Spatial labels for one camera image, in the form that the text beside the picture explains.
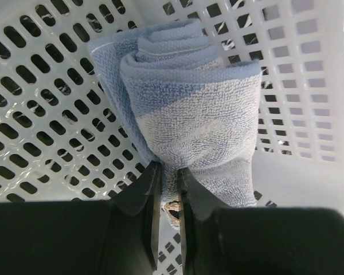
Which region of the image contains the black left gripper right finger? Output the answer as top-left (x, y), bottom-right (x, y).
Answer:
top-left (177, 169), bottom-right (344, 274)

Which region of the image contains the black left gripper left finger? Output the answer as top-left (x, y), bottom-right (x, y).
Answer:
top-left (0, 162), bottom-right (161, 274)

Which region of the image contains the blue white bear towel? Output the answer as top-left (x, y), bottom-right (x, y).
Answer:
top-left (87, 19), bottom-right (262, 229)

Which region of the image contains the white perforated plastic basket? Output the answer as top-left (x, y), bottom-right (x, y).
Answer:
top-left (0, 0), bottom-right (344, 275)

